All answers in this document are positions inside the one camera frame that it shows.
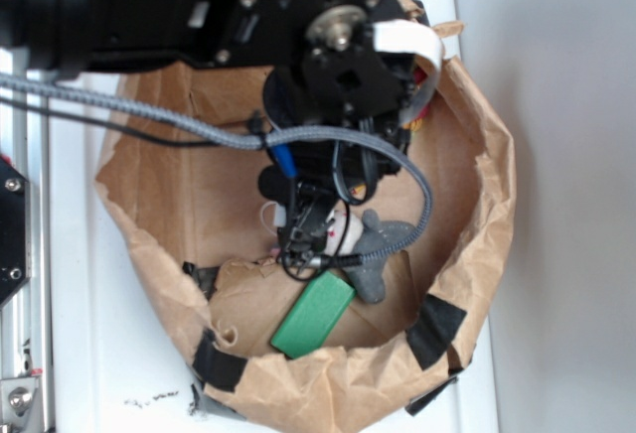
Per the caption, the multicolour braided rope toy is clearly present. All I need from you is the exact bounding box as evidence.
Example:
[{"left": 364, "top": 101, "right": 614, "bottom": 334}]
[{"left": 400, "top": 67, "right": 435, "bottom": 131}]

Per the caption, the black tape piece lower right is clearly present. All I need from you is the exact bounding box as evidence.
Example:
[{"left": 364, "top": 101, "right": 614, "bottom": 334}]
[{"left": 403, "top": 372, "right": 459, "bottom": 417}]

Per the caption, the aluminium rail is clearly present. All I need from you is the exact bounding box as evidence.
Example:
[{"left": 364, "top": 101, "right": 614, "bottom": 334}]
[{"left": 0, "top": 50, "right": 56, "bottom": 433}]

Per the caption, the black tape piece lower left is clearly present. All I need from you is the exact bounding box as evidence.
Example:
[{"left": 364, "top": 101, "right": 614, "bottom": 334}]
[{"left": 190, "top": 367, "right": 246, "bottom": 422}]

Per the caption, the brown paper bag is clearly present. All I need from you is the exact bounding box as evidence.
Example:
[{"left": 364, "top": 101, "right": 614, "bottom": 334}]
[{"left": 93, "top": 0, "right": 518, "bottom": 433}]

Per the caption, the green rectangular block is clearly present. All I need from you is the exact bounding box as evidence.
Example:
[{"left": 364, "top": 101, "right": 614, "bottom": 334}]
[{"left": 270, "top": 272, "right": 356, "bottom": 359}]

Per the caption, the gray plush animal toy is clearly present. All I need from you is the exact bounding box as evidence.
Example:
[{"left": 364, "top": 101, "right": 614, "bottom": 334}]
[{"left": 324, "top": 210, "right": 413, "bottom": 304}]

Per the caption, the white ribbon cable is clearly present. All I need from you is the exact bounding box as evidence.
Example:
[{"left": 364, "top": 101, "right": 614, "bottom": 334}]
[{"left": 372, "top": 19, "right": 444, "bottom": 124}]

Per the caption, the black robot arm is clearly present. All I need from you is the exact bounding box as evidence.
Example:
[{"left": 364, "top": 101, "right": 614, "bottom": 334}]
[{"left": 1, "top": 0, "right": 429, "bottom": 274}]

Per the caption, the black tape piece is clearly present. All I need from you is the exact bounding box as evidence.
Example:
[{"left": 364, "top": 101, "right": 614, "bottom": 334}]
[
  {"left": 403, "top": 372, "right": 459, "bottom": 417},
  {"left": 190, "top": 367, "right": 246, "bottom": 422},
  {"left": 405, "top": 294, "right": 467, "bottom": 370},
  {"left": 192, "top": 329, "right": 248, "bottom": 392}
]

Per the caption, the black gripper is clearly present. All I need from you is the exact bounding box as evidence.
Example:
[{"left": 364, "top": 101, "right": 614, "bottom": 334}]
[{"left": 258, "top": 0, "right": 422, "bottom": 279}]

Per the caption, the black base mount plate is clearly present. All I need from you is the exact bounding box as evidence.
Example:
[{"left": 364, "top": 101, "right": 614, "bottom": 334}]
[{"left": 0, "top": 155, "right": 30, "bottom": 308}]

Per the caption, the gray braided cable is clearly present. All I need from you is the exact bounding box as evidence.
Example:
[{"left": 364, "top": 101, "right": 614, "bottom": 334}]
[{"left": 0, "top": 73, "right": 434, "bottom": 268}]

